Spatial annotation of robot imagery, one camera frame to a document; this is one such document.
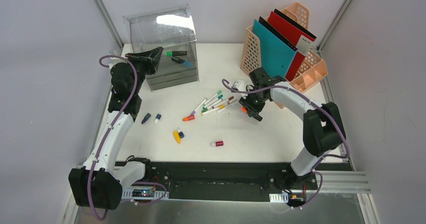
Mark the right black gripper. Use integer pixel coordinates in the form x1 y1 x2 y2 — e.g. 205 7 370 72
239 88 268 117

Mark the green cap black highlighter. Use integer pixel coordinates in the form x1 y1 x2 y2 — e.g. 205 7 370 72
165 51 187 56

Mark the clear grey drawer organizer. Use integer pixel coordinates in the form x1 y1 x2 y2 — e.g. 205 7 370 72
123 4 199 91

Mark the blue cap black highlighter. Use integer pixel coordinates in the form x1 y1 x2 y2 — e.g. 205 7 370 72
171 56 193 68

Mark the teal folder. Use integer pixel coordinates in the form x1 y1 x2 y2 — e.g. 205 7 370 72
252 17 297 78

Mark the red folder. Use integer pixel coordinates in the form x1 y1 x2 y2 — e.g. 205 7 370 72
267 9 316 81

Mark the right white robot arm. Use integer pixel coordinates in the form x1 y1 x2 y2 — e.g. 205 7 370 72
232 68 348 189

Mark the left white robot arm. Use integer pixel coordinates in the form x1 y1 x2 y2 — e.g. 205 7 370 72
68 47 163 210

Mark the dark red cap marker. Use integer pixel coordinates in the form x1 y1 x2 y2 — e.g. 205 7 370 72
213 96 234 108

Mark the yellow cap marker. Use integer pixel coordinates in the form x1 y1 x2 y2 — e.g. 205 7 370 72
201 104 225 116

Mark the teal cap marker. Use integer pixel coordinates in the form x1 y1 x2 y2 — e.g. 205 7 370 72
204 94 223 107

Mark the dark navy small bottle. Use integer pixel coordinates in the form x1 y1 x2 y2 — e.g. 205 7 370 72
141 113 151 124

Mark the purple cap marker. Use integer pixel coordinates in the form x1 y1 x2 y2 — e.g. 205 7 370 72
190 98 207 116

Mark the blue white small bottle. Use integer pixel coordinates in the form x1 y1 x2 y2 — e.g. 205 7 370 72
154 114 162 125

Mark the peach plastic file rack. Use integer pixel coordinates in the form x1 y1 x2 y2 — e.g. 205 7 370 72
241 2 328 92

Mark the orange red short marker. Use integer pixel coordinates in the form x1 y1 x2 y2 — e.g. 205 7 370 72
182 115 195 122

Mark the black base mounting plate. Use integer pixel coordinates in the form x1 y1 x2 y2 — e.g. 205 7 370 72
113 161 354 202

